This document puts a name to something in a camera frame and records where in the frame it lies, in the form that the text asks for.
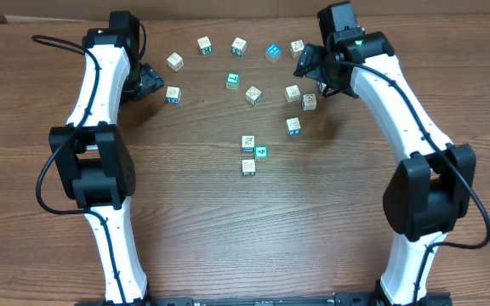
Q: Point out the plain wooden block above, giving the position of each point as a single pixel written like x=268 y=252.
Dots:
x=292 y=93

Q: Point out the wooden block teal side top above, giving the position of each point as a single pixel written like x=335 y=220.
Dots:
x=239 y=46

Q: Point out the cardboard backdrop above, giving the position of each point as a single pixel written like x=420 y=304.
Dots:
x=50 y=10

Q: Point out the wooden block blue side left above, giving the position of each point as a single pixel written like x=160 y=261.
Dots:
x=173 y=95

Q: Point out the blue top wooden block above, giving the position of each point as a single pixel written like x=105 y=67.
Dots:
x=273 y=53

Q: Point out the wooden block top right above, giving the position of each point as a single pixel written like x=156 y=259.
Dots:
x=296 y=48

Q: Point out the wooden block animal drawing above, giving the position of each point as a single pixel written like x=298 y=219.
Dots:
x=253 y=95

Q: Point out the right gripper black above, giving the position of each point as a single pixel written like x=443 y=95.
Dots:
x=310 y=59

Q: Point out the leaf block blue side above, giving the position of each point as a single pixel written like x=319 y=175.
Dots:
x=248 y=143

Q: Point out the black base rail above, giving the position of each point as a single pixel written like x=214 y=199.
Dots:
x=270 y=302

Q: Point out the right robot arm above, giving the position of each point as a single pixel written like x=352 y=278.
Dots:
x=430 y=188

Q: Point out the wooden block green side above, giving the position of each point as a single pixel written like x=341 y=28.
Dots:
x=205 y=45

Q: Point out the wooden block blue edge centre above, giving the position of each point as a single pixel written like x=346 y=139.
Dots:
x=309 y=102

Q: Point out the wooden block blue T side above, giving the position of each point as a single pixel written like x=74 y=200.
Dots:
x=293 y=126

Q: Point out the wooden block M drawing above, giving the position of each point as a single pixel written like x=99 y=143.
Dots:
x=248 y=167

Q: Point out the green number seven block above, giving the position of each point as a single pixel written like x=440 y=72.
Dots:
x=232 y=81

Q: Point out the wooden block far left upper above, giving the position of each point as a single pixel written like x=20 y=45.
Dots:
x=175 y=61

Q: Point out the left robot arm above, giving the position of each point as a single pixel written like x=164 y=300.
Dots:
x=94 y=165

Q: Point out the green number four block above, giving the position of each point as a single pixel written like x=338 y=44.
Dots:
x=260 y=153

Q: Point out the wooden block umbrella right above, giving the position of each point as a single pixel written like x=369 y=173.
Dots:
x=321 y=86

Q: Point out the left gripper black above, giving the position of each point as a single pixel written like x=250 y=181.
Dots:
x=150 y=83

